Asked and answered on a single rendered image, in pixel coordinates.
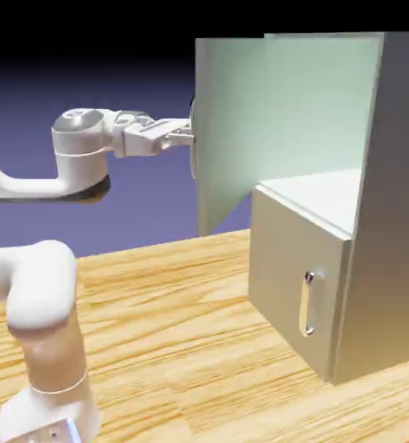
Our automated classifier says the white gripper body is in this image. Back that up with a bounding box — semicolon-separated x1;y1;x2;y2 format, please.
119;118;191;159

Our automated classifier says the pale green cabinet door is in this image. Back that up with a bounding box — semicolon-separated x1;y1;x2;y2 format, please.
194;36;268;238

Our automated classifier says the grey cabinet door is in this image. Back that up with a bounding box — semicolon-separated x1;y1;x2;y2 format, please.
247;186;354;386

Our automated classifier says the grey cabinet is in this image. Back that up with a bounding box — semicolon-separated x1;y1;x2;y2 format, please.
247;31;409;388

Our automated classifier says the silver curved metal handle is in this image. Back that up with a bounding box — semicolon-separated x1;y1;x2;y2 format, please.
298;270;318;338

